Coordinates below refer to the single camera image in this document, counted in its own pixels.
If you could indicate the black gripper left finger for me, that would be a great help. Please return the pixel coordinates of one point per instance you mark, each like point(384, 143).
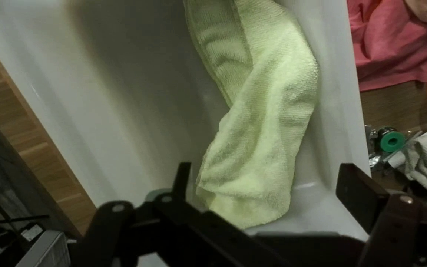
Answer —
point(173, 232)

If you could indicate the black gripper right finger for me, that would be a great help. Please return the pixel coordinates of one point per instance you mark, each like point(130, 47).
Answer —
point(400, 228)

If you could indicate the light green towel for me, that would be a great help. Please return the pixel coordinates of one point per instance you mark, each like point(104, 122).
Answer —
point(262, 124)

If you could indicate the pink shirt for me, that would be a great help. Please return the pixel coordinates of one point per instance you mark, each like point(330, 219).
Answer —
point(396, 45)

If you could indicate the white plastic bin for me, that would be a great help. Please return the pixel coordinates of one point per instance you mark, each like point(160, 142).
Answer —
point(124, 99)

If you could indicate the green tape roll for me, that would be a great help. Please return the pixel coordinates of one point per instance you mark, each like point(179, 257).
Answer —
point(391, 143)

